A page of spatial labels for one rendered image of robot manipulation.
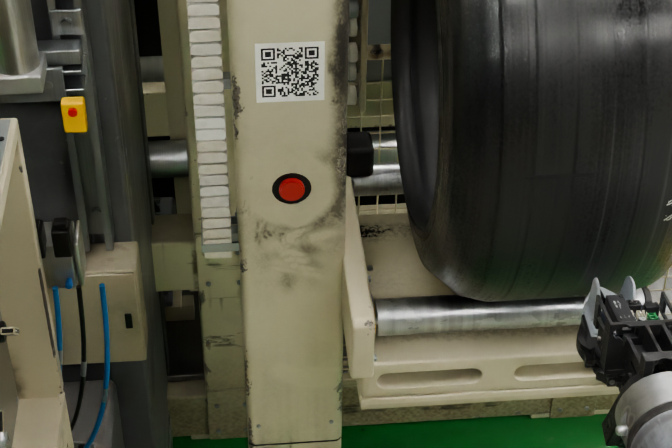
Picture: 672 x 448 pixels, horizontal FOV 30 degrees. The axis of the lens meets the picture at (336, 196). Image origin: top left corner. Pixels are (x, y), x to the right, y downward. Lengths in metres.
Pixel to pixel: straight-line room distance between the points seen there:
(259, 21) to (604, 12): 0.36
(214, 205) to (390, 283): 0.34
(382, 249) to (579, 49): 0.63
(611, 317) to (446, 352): 0.32
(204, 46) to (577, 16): 0.40
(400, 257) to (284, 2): 0.55
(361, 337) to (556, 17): 0.46
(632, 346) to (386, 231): 0.64
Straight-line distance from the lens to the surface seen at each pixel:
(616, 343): 1.27
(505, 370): 1.56
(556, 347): 1.57
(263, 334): 1.61
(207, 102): 1.40
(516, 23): 1.23
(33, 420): 1.45
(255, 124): 1.41
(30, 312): 1.38
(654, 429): 1.17
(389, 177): 1.73
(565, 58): 1.23
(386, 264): 1.75
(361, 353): 1.49
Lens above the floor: 1.94
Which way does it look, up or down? 37 degrees down
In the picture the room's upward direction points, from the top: 1 degrees clockwise
